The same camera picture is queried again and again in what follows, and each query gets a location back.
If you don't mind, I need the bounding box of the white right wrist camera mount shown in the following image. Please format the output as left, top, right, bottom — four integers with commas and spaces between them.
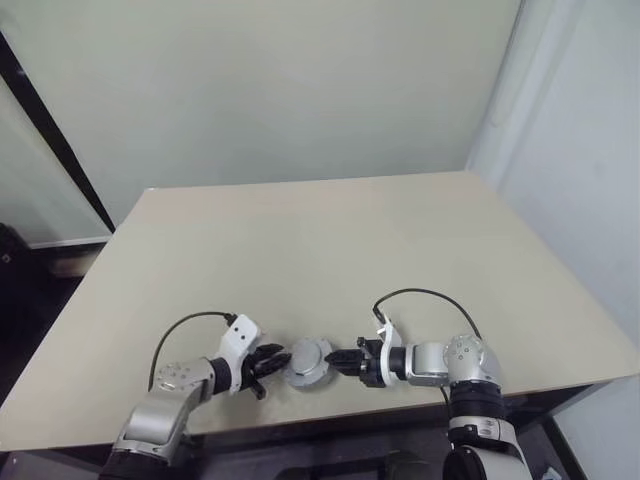
370, 310, 404, 389

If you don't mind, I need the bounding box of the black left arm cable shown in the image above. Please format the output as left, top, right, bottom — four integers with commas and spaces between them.
148, 312, 236, 391

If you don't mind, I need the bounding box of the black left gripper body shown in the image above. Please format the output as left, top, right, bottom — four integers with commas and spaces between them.
239, 344, 266, 401

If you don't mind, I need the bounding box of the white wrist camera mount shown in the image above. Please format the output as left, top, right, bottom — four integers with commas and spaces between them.
370, 310, 404, 389
219, 313, 265, 396

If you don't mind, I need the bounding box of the grey round housing lid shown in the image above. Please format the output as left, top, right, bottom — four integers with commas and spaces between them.
289, 337, 332, 377

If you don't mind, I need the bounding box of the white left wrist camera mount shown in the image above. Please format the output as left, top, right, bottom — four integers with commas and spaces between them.
219, 313, 265, 396

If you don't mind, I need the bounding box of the black slanted wall strip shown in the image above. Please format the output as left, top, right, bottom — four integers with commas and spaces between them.
0, 30, 117, 242

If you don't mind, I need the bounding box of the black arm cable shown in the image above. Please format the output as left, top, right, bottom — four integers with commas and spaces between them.
372, 287, 482, 341
148, 312, 236, 391

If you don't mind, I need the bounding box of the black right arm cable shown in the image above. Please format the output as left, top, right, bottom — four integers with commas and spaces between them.
372, 287, 482, 341

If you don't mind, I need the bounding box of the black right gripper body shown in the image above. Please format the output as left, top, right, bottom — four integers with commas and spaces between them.
355, 337, 385, 390

